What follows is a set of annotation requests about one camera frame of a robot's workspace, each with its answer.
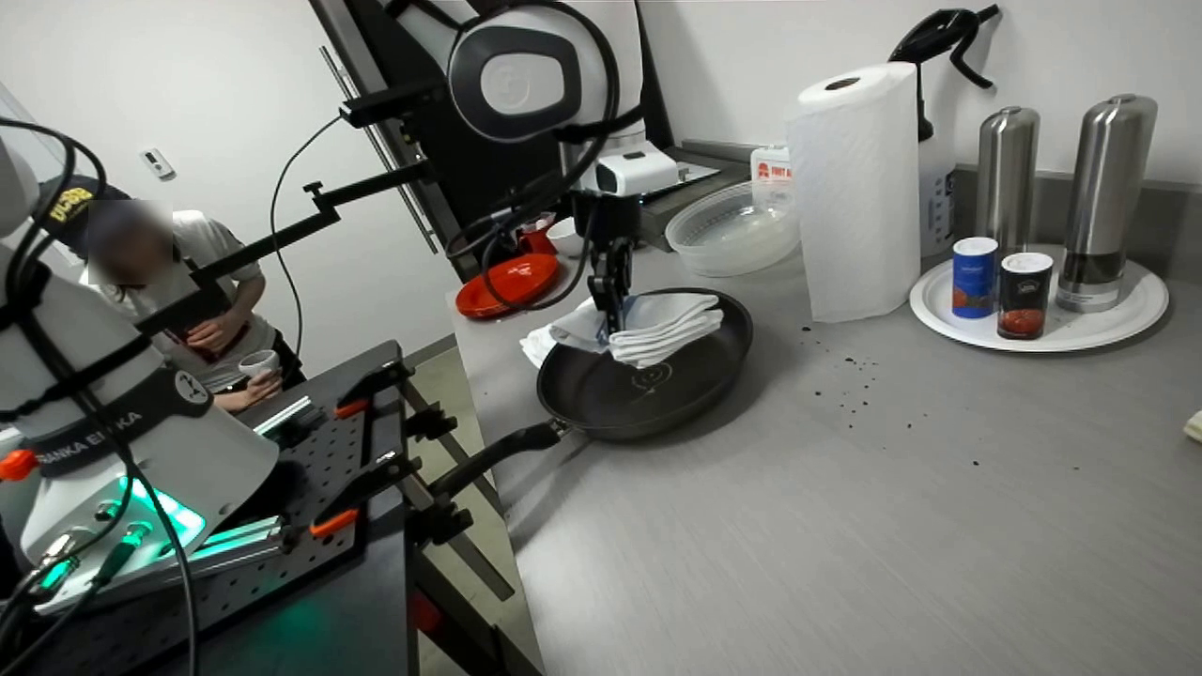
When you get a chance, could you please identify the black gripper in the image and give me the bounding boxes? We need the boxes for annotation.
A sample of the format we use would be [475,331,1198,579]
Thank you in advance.
[574,188,647,340]

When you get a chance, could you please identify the white towel blue stripes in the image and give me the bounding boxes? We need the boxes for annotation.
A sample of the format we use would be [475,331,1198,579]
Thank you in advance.
[513,316,569,372]
[543,291,727,372]

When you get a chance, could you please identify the black frying pan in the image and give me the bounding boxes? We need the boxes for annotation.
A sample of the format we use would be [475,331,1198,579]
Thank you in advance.
[427,286,760,505]

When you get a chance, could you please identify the white paper towel roll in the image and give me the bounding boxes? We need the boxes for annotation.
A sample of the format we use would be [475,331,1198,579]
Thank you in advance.
[785,63,926,329]

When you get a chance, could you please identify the red bowl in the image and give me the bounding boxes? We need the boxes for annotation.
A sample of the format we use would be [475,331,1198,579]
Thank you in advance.
[449,225,569,325]

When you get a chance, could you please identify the large clear plastic bowl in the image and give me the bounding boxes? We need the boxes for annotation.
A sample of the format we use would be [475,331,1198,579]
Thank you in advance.
[662,176,805,280]

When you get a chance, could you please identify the large black panel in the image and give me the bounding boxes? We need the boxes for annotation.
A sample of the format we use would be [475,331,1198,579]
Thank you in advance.
[310,0,678,275]

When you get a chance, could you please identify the white sea salt box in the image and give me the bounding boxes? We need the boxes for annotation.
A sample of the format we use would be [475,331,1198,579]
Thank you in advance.
[746,146,795,191]

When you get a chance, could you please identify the black breadboard table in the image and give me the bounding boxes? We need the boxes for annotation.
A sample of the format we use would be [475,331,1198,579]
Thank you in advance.
[0,340,543,676]

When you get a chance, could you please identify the blue spice jar white lid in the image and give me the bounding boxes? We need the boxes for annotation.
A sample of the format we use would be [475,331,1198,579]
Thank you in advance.
[951,232,1003,325]

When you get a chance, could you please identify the dark spice jar white lid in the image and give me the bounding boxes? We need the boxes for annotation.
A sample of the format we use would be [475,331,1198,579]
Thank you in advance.
[996,247,1060,342]

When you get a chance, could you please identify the stainless steel grinder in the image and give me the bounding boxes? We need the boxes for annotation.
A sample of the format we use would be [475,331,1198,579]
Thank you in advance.
[971,106,1043,256]
[1056,90,1160,316]

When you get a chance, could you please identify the spray bottle black trigger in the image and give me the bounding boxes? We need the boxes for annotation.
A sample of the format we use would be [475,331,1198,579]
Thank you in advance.
[887,0,1008,267]

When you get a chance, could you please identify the seated person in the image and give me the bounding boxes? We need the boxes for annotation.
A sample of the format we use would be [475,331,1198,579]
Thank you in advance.
[33,173,306,417]

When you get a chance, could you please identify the white round plate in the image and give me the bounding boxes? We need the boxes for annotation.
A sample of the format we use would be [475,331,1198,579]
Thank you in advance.
[905,256,1175,356]

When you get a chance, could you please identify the green LED light strip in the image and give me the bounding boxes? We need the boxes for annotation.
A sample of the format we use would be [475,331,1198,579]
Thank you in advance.
[28,481,289,594]

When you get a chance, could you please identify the black baseball cap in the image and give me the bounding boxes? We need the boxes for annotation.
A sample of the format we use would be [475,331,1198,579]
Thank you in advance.
[33,173,157,259]

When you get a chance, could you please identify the black clamp orange handle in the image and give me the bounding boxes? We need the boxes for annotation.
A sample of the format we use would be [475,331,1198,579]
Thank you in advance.
[305,455,475,553]
[325,361,463,445]
[0,445,43,489]

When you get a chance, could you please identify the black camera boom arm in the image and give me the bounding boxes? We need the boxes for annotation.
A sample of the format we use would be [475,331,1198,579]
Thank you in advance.
[130,157,437,340]

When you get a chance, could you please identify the black stereo camera bar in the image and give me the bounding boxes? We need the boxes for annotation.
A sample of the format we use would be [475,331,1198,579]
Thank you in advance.
[333,78,448,132]

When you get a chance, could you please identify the black camera cable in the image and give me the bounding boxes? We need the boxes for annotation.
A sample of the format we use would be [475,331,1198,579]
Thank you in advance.
[264,110,350,370]

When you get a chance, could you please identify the small white wall switch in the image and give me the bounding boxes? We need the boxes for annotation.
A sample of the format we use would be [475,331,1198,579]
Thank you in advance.
[140,142,180,186]

